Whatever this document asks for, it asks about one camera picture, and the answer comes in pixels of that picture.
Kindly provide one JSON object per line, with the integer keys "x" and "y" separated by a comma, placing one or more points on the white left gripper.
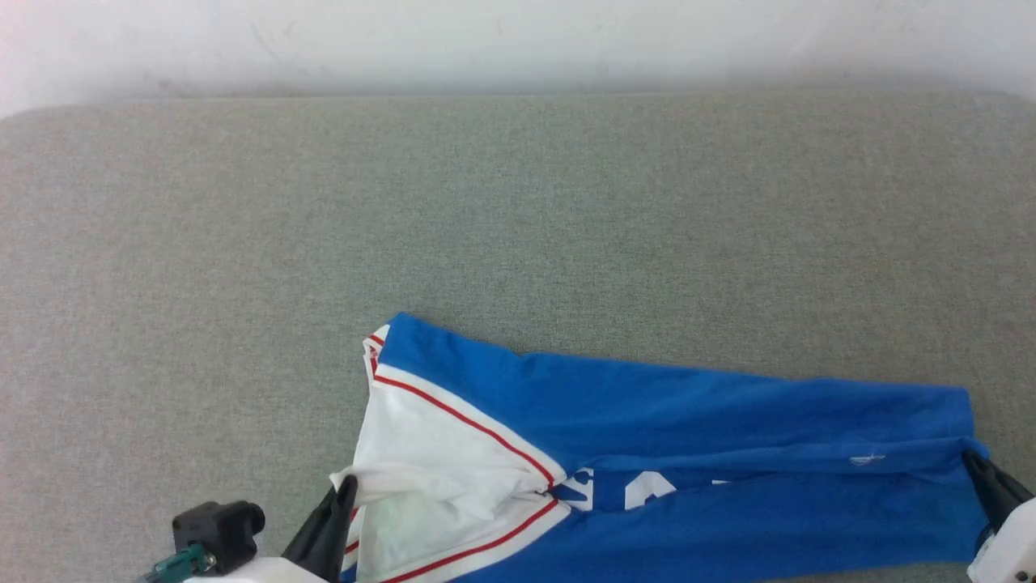
{"x": 259, "y": 572}

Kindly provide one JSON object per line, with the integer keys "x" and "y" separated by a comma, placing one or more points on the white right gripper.
{"x": 1012, "y": 551}

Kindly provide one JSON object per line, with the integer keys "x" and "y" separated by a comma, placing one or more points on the blue and white basketball jersey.
{"x": 688, "y": 429}

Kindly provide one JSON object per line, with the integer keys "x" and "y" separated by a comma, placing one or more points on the grey fabric sofa cushion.
{"x": 518, "y": 219}

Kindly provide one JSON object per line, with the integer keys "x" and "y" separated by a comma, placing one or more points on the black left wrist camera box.
{"x": 217, "y": 530}

